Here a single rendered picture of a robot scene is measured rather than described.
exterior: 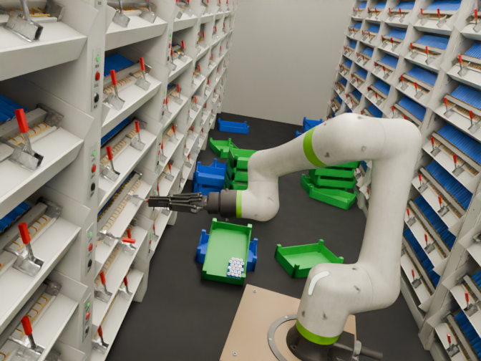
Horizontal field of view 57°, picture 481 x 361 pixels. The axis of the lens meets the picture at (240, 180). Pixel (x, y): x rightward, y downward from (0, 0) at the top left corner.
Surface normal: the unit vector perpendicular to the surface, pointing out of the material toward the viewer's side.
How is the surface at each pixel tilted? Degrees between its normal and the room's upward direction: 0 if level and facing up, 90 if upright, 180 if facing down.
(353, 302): 88
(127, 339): 0
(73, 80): 90
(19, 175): 21
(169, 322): 0
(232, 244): 28
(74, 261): 90
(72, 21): 90
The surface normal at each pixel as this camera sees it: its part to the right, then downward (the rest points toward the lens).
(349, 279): 0.35, -0.76
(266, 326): 0.19, -0.91
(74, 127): -0.05, 0.36
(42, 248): 0.51, -0.79
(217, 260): 0.12, -0.64
